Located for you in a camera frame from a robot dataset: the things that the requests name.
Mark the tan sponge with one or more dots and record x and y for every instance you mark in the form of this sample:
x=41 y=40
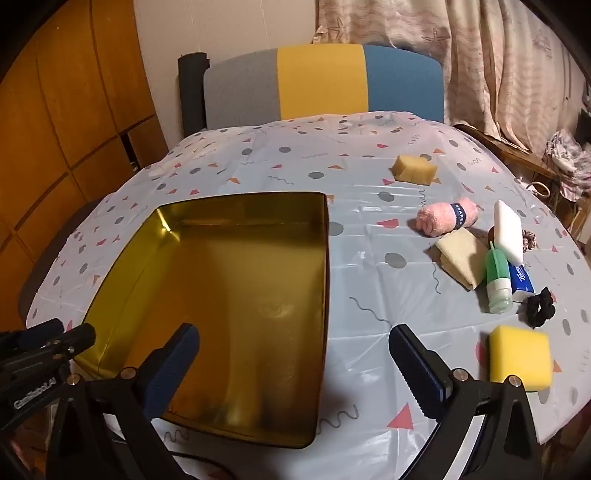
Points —
x=414 y=170

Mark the pink satin scrunchie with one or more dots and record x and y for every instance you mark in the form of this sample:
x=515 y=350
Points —
x=529 y=239

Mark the patterned white tablecloth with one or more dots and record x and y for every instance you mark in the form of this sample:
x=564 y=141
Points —
x=369 y=194

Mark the beige cloth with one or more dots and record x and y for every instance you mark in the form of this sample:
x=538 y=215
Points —
x=461 y=258

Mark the gold metal tray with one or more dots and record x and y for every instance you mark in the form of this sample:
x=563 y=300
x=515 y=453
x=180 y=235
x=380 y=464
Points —
x=231 y=286

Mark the wooden wardrobe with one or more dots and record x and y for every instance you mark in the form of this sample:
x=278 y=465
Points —
x=69 y=115

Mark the beige patterned curtain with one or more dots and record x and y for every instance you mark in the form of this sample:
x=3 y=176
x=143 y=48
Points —
x=485 y=60

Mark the wooden side table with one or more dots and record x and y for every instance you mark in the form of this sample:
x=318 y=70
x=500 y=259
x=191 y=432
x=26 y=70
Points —
x=517 y=154

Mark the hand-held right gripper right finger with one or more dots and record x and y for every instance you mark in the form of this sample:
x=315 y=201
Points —
x=415 y=369

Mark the grey yellow blue chair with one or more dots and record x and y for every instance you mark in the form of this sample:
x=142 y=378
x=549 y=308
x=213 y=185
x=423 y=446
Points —
x=318 y=83

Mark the pink towel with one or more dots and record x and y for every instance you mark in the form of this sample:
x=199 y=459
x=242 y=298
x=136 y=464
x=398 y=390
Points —
x=443 y=217

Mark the green travel bottle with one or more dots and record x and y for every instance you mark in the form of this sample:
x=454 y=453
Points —
x=497 y=281

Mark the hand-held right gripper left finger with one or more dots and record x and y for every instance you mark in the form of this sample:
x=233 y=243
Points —
x=175 y=364

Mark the white foam sponge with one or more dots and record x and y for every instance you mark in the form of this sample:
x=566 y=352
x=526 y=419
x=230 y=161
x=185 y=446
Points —
x=508 y=230

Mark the black rolled mat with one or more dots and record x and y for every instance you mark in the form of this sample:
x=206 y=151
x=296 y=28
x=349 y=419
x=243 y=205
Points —
x=191 y=92

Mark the black scrunchie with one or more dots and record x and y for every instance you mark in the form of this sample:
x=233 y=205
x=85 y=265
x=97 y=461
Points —
x=541 y=308

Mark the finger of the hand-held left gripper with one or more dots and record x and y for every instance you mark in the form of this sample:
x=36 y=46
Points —
x=39 y=331
x=76 y=342

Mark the pile of printed cloth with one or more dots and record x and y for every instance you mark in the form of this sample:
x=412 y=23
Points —
x=570 y=159

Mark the yellow sponge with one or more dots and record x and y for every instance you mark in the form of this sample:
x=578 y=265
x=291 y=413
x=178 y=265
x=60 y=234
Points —
x=521 y=357

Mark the blue tissue packet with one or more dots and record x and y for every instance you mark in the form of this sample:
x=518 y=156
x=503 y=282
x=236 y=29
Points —
x=521 y=281

